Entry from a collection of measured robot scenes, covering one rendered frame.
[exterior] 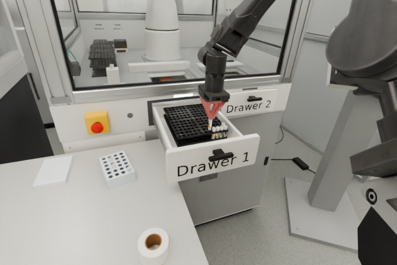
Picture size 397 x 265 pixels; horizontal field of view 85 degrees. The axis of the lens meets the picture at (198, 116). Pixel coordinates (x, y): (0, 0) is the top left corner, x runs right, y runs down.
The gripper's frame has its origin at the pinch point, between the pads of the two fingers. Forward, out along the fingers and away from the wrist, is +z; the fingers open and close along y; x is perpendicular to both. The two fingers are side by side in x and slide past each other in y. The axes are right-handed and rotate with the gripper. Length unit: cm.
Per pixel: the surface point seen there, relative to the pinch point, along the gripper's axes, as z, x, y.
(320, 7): -34, 147, -109
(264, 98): 5.9, 37.1, -21.4
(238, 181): 59, 33, -24
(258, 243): 95, 42, -5
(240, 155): 9.0, 6.4, 10.5
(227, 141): 3.0, 1.0, 10.5
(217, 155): 4.7, -3.2, 13.5
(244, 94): 3.2, 25.7, -21.4
